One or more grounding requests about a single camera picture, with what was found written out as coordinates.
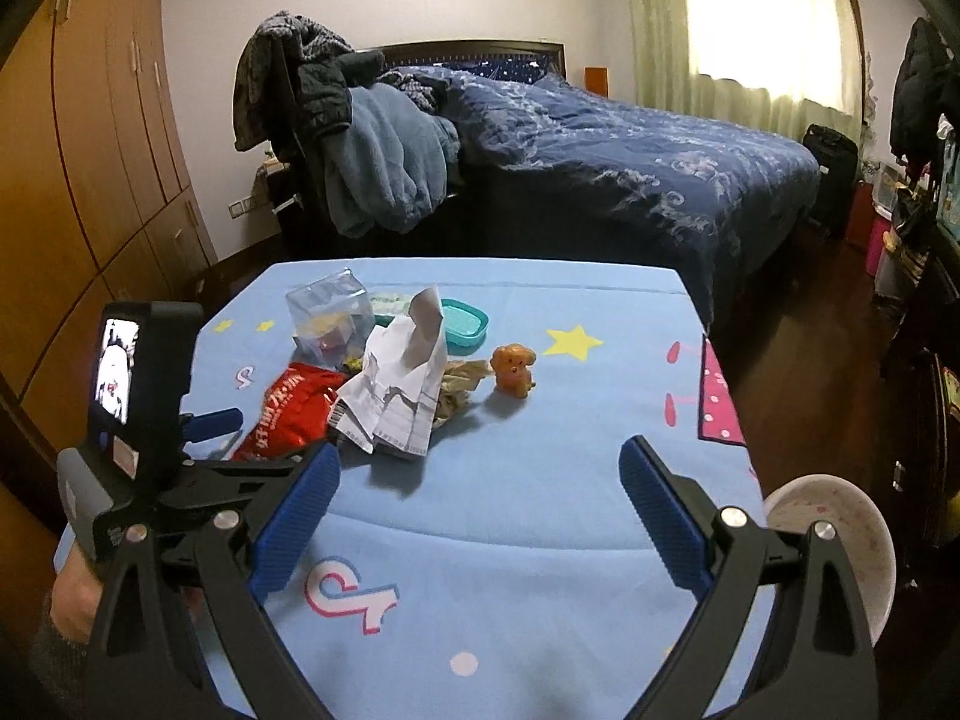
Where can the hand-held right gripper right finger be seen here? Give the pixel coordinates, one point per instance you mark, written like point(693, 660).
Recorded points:
point(660, 510)

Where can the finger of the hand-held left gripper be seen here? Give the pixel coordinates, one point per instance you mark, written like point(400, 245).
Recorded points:
point(225, 484)
point(217, 422)

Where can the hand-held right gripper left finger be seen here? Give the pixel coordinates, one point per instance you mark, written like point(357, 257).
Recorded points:
point(296, 517)

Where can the red snack packet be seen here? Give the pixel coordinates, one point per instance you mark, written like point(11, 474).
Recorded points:
point(289, 405)

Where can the clear plastic bag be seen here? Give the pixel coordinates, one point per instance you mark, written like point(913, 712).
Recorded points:
point(322, 307)

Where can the white paper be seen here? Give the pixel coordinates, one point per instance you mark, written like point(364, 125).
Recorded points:
point(405, 382)

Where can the white pink-flowered bin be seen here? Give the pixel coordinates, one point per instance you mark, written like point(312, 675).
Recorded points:
point(847, 532)

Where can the beige wrapper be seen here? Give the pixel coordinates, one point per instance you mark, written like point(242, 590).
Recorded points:
point(459, 390)

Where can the person's left forearm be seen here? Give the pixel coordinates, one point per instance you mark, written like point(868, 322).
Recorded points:
point(60, 682)

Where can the person's left hand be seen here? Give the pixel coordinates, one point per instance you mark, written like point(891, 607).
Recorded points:
point(73, 600)

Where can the light blue printed blanket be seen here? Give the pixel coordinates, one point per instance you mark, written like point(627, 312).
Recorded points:
point(487, 502)

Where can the orange toy dog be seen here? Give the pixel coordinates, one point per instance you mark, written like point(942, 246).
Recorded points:
point(514, 367)

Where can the black chair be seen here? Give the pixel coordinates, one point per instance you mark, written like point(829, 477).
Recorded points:
point(300, 180)

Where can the brown wooden wardrobe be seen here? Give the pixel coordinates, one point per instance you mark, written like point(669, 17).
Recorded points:
point(90, 127)

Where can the dark wooden cabinet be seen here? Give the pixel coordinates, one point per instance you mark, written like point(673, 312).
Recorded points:
point(926, 405)

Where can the blue fleece robe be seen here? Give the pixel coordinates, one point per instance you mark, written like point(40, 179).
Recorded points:
point(382, 165)

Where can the black puffer jacket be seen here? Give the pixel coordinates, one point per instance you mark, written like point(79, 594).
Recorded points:
point(326, 97)

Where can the grey knitted garment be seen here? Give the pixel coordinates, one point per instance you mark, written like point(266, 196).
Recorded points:
point(262, 67)

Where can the red container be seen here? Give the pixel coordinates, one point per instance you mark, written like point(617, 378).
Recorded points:
point(859, 214)

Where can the black suitcase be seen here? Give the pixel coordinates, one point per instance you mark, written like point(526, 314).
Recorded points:
point(831, 180)

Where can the bed with blue floral duvet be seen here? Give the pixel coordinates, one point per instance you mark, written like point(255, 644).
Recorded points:
point(600, 142)

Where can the orange wooden board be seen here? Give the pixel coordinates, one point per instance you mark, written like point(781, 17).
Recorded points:
point(596, 82)

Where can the pale green curtain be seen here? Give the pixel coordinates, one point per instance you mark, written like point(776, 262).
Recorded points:
point(660, 22)

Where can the hanging dark coat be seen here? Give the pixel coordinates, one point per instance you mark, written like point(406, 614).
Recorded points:
point(919, 90)

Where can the wall socket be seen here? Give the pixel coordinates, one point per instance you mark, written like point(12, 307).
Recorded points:
point(240, 208)

